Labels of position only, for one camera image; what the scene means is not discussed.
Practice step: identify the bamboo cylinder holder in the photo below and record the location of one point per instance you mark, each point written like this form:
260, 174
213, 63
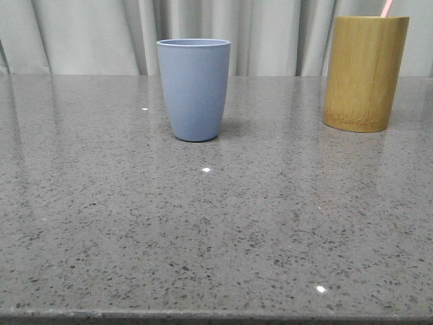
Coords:
364, 64

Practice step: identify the pink chopstick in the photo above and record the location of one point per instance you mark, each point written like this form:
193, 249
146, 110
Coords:
386, 8

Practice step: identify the grey pleated curtain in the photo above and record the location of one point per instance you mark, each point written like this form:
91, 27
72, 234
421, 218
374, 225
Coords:
268, 38

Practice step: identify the blue plastic cup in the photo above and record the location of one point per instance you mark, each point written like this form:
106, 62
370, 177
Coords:
194, 74

